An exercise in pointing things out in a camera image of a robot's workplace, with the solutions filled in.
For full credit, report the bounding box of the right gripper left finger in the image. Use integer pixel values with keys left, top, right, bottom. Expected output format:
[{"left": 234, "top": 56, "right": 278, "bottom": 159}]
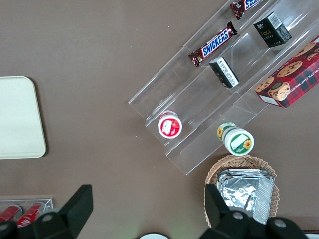
[{"left": 0, "top": 184, "right": 94, "bottom": 239}]

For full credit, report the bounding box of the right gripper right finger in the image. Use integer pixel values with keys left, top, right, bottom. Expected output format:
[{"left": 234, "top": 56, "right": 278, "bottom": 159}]
[{"left": 199, "top": 184, "right": 310, "bottom": 239}]

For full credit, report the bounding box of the light wicker basket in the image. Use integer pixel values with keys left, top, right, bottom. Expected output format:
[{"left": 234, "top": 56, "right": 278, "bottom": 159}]
[{"left": 203, "top": 154, "right": 281, "bottom": 229}]

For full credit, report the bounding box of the cream plastic serving tray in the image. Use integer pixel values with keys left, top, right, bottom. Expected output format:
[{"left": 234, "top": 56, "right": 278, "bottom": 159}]
[{"left": 0, "top": 75, "right": 47, "bottom": 160}]

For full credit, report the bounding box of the clear acrylic bottle rack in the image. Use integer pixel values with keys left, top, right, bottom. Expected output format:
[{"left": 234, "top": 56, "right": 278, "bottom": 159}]
[{"left": 0, "top": 198, "right": 54, "bottom": 226}]

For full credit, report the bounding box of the silver foil wrapped package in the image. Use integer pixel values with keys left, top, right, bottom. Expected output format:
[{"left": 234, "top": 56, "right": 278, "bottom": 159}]
[{"left": 216, "top": 168, "right": 275, "bottom": 225}]

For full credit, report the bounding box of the red cola bottle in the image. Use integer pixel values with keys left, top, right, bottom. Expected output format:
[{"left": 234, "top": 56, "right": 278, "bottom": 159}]
[{"left": 16, "top": 202, "right": 45, "bottom": 227}]

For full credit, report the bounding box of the green lid sunflower cup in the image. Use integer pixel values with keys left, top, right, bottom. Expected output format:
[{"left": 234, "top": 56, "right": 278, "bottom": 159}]
[{"left": 216, "top": 121, "right": 255, "bottom": 157}]

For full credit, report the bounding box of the red lid yogurt cup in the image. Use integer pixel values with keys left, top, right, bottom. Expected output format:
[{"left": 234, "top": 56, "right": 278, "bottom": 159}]
[{"left": 157, "top": 110, "right": 182, "bottom": 140}]

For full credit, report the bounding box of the clear acrylic stepped shelf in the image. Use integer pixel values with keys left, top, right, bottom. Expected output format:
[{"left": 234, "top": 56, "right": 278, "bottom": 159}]
[{"left": 128, "top": 0, "right": 319, "bottom": 176}]

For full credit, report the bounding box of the small black carton box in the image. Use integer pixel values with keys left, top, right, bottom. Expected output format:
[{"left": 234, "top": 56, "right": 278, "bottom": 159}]
[
  {"left": 208, "top": 56, "right": 240, "bottom": 89},
  {"left": 253, "top": 11, "right": 293, "bottom": 48}
]

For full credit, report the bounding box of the red tartan cookie box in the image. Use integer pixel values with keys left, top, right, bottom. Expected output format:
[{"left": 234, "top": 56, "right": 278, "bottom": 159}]
[{"left": 254, "top": 34, "right": 319, "bottom": 108}]

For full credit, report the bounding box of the Snickers chocolate bar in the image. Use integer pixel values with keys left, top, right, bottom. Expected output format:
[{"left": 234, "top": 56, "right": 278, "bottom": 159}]
[
  {"left": 188, "top": 21, "right": 238, "bottom": 68},
  {"left": 229, "top": 0, "right": 261, "bottom": 20}
]

